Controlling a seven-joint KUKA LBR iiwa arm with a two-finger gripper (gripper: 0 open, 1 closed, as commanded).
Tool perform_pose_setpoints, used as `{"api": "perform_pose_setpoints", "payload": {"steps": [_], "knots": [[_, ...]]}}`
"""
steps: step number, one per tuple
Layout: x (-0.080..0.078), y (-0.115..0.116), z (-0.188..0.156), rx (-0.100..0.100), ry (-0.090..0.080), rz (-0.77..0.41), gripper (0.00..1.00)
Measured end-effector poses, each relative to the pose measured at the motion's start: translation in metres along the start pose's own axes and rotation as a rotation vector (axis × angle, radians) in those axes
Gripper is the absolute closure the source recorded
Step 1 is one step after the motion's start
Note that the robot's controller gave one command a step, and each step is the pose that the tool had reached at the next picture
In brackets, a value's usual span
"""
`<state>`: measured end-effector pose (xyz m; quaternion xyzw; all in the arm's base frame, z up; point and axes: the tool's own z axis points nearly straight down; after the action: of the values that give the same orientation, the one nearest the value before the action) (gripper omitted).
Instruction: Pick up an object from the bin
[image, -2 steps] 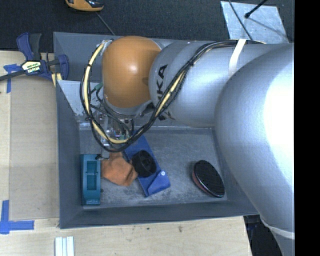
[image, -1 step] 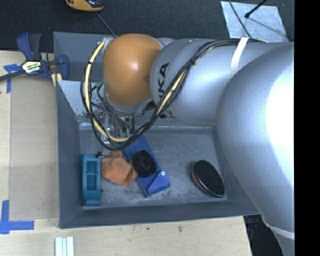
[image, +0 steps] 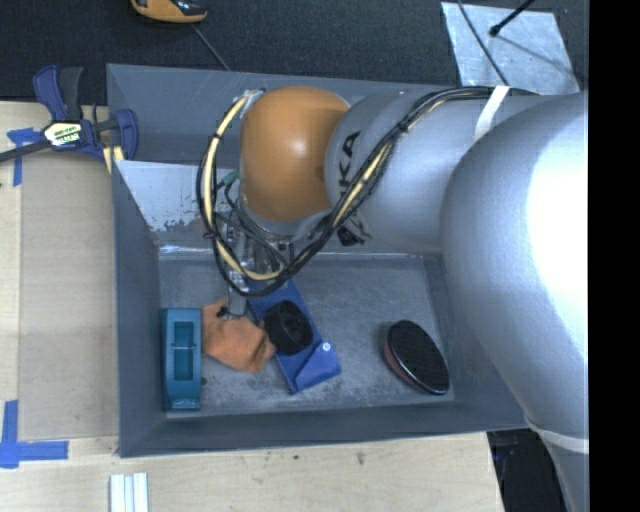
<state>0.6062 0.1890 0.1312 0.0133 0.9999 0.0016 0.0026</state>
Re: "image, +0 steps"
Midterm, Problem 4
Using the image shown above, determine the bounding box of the black round disc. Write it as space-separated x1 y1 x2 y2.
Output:
262 299 318 357

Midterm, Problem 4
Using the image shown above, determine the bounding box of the orange cloth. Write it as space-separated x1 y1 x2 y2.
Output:
200 297 277 373

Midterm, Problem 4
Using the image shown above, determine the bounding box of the black oval brush, red edge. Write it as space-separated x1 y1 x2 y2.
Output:
384 319 451 397

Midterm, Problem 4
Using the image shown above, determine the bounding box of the grey metal bin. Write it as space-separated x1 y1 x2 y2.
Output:
105 63 532 459

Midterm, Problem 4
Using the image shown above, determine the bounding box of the blue flat pouch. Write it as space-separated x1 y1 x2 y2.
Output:
246 278 343 396

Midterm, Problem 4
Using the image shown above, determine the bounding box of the pale wood flat board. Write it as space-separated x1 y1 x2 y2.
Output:
17 101 122 442

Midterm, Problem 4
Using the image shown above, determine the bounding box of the teal plastic block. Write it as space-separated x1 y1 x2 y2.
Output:
159 306 204 413

